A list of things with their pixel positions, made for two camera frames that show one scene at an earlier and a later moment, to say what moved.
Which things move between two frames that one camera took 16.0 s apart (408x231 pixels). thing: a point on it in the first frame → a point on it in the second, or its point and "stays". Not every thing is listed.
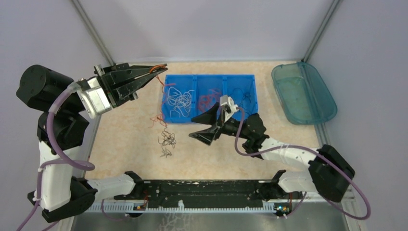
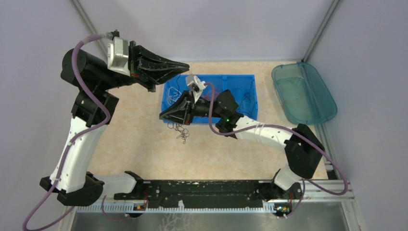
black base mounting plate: x=205 y=193 stays
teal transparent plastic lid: x=303 y=96 stays
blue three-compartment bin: x=185 y=96 stays
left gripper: x=108 y=77 → x=153 y=68
